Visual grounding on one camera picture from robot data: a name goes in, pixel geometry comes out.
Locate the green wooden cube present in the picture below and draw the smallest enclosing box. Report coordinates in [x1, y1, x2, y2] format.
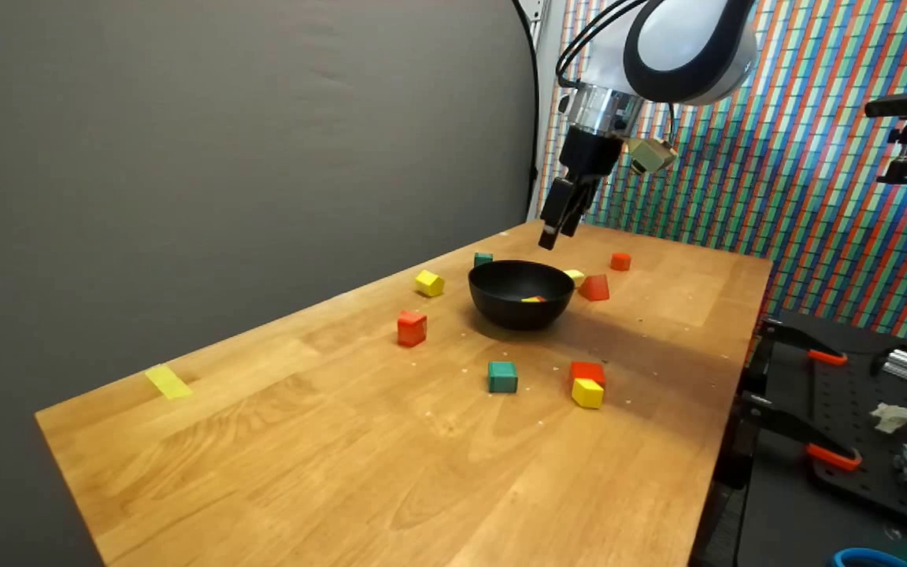
[485, 360, 522, 396]

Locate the black clamp orange handle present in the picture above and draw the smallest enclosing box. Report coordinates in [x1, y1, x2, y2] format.
[749, 313, 852, 371]
[741, 389, 866, 480]

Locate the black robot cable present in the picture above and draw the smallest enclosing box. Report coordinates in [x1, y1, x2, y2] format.
[550, 0, 649, 89]

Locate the red wooden cube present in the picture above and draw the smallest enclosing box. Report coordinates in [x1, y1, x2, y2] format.
[394, 310, 432, 350]

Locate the blue handled tool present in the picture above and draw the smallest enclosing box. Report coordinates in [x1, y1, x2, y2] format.
[829, 544, 907, 567]

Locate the yellow tape strip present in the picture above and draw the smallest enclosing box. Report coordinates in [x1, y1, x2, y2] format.
[142, 364, 194, 402]

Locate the grey fabric backdrop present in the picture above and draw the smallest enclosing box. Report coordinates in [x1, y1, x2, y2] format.
[0, 0, 543, 567]

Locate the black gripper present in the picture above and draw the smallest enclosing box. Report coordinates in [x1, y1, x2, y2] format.
[535, 123, 623, 253]

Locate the beige wrist camera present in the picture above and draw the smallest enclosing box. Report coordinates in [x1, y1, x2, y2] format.
[623, 135, 680, 176]

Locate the large yellow wooden block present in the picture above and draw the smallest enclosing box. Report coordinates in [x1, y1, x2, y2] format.
[414, 267, 446, 299]

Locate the black pegboard bench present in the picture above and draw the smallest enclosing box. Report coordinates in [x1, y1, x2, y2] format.
[698, 310, 907, 567]

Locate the white crumpled item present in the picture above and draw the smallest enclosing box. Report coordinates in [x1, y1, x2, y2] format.
[870, 399, 907, 436]

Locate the red wooden wedge block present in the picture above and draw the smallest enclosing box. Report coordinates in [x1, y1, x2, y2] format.
[576, 270, 613, 306]

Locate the black bowl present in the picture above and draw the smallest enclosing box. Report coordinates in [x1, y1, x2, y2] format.
[466, 259, 578, 333]

